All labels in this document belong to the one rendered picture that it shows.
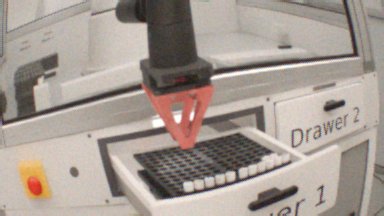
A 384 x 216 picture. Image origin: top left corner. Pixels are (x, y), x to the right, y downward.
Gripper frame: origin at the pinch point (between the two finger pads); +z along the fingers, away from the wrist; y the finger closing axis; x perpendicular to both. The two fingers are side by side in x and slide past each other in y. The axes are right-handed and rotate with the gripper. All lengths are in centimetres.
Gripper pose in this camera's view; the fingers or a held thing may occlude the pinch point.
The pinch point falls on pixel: (182, 137)
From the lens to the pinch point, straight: 80.6
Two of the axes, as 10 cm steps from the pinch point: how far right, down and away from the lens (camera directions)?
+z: 1.2, 9.5, 2.9
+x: -9.5, 1.9, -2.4
